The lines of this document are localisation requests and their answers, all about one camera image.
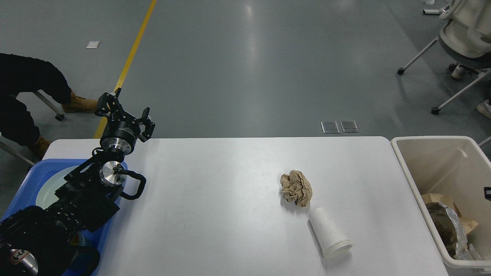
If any white office chair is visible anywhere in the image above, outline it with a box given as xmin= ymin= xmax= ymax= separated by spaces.
xmin=397 ymin=0 xmax=491 ymax=115

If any beige plastic bin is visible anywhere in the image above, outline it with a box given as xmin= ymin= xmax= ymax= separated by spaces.
xmin=391 ymin=136 xmax=491 ymax=276

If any person in beige trousers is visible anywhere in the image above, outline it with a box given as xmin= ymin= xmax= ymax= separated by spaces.
xmin=449 ymin=64 xmax=491 ymax=118

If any tan boot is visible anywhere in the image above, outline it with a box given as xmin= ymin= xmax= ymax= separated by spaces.
xmin=28 ymin=136 xmax=51 ymax=159
xmin=61 ymin=91 xmax=97 ymax=113

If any foil wrapper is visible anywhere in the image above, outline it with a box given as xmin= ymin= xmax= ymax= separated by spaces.
xmin=426 ymin=202 xmax=475 ymax=260

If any green plate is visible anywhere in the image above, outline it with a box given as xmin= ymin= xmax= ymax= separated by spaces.
xmin=35 ymin=166 xmax=76 ymax=209

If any brown paper bag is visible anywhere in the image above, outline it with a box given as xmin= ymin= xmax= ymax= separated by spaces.
xmin=421 ymin=193 xmax=479 ymax=235

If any person in black clothes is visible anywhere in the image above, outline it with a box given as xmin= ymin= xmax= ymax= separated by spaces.
xmin=0 ymin=53 xmax=72 ymax=147

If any white paper cup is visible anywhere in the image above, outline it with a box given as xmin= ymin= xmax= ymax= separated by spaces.
xmin=308 ymin=207 xmax=354 ymax=259

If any brown paper ball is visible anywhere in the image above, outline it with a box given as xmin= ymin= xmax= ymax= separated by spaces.
xmin=280 ymin=170 xmax=313 ymax=207

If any silver floor plate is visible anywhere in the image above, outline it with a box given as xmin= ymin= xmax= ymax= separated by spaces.
xmin=340 ymin=120 xmax=359 ymax=133
xmin=321 ymin=121 xmax=340 ymax=134

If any grey chair leg with caster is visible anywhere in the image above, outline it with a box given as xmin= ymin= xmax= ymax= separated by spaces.
xmin=33 ymin=90 xmax=65 ymax=121

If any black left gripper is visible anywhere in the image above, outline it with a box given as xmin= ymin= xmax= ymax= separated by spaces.
xmin=94 ymin=87 xmax=156 ymax=155

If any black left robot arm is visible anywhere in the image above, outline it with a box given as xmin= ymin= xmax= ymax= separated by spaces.
xmin=1 ymin=88 xmax=155 ymax=276

